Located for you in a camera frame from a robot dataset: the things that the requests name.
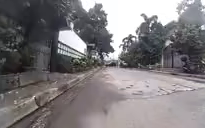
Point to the large tree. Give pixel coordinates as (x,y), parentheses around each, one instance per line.
(193,26)

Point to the white building with railing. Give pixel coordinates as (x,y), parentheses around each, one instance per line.
(71,45)

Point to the motorcycle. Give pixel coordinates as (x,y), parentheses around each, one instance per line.
(193,66)

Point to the grey concrete kerb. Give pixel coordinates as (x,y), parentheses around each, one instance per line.
(26,106)

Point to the dense dark trees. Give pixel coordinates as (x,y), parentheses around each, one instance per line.
(23,30)

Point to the roadside verge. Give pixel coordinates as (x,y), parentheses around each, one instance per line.
(190,76)

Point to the low grey wall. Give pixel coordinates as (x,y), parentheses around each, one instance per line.
(10,81)

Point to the green bushes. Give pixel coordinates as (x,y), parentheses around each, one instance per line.
(81,63)

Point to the grey cracked concrete road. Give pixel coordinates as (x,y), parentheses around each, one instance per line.
(140,103)

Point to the group of trees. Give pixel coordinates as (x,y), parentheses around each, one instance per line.
(150,43)

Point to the tall tree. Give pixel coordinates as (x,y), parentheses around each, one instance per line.
(93,30)

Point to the grey concrete sidewalk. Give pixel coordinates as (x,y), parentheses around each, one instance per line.
(16,96)

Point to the building with grey gate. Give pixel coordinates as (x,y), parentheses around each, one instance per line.
(171,58)

